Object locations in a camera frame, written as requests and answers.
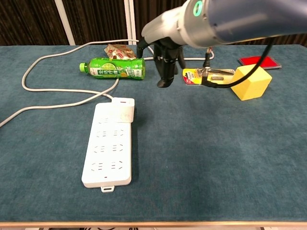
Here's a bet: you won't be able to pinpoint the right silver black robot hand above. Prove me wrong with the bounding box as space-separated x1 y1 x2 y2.
136 3 192 89

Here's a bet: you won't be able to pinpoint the white plug adapter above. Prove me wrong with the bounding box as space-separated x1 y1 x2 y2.
112 97 135 123

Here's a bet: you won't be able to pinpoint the white power strip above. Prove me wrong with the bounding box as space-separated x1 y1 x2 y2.
81 102 133 193

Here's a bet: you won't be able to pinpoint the crumpled snack wrapper packet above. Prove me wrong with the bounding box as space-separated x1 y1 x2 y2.
103 44 138 60

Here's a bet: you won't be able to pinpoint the yellow razor blister pack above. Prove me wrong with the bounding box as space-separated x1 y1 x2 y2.
182 68 236 86

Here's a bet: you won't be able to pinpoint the green drink bottle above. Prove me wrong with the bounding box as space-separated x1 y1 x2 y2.
79 57 146 81

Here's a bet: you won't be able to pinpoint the yellow cube block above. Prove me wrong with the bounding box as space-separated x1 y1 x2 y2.
230 63 273 101

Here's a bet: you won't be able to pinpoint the red ink pad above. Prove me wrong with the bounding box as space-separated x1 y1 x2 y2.
238 56 282 70

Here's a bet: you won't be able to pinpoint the teal table mat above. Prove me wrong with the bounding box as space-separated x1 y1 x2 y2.
0 44 307 223

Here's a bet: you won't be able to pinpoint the white partition frame post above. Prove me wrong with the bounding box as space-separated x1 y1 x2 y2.
54 0 76 46
124 0 137 46

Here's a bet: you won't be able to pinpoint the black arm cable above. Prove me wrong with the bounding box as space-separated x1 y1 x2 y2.
201 38 274 89

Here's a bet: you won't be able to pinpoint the white power cord with plug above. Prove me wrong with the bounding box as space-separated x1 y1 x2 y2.
0 39 215 127

